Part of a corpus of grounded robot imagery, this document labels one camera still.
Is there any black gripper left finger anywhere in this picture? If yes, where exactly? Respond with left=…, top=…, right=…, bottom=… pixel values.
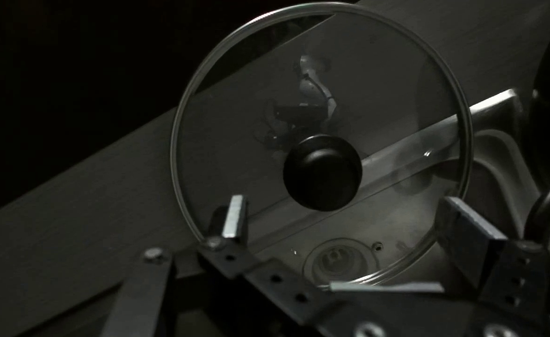
left=99, top=193, right=352, bottom=337

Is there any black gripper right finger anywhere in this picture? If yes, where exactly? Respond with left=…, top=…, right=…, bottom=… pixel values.
left=438, top=195, right=550, bottom=337

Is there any round glass lid black knob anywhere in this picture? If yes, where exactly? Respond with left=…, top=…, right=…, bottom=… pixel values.
left=169, top=0, right=477, bottom=289

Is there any double basin kitchen sink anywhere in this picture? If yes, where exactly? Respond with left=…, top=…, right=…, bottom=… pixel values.
left=243, top=86, right=543, bottom=290

